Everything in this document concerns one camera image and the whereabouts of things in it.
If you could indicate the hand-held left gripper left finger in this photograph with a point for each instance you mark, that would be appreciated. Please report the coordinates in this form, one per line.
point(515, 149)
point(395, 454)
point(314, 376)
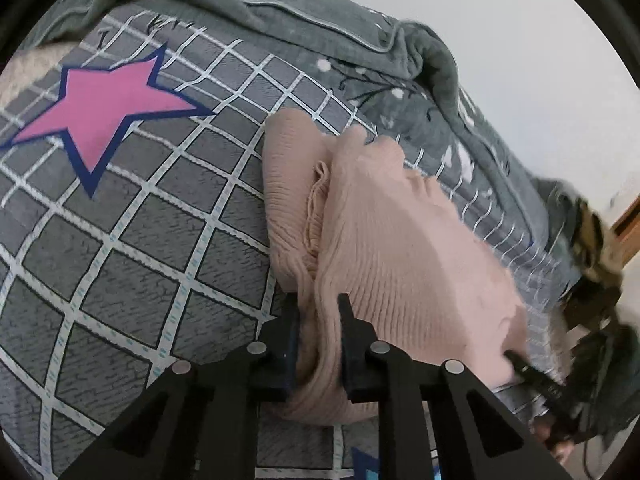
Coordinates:
point(290, 355)

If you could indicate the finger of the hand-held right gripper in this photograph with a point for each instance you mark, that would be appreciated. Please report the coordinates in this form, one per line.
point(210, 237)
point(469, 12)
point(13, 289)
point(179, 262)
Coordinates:
point(532, 375)

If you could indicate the dark cloth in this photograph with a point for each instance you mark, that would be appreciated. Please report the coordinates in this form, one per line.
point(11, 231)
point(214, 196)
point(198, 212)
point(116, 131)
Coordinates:
point(610, 360)

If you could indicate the person's right hand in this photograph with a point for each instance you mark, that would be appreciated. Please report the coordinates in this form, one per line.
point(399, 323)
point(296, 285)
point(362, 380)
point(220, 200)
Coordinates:
point(552, 447)

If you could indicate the grey floral quilt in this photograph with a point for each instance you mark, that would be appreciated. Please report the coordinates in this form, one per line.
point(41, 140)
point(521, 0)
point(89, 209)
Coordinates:
point(300, 25)

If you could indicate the wooden door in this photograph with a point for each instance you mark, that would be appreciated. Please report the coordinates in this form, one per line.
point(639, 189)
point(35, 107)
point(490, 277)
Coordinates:
point(629, 225)

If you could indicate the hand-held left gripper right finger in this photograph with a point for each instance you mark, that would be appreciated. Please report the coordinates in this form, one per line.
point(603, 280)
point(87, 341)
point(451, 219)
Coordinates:
point(350, 360)

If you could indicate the floral bed sheet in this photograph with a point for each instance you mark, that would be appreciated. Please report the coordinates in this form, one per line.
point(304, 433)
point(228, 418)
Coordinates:
point(25, 70)

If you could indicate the grey checked blanket with stars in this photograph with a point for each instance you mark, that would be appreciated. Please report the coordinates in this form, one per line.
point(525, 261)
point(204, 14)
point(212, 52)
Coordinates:
point(150, 260)

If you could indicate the pink knit sweater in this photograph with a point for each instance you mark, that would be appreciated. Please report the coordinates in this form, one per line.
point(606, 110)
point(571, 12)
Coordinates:
point(400, 260)

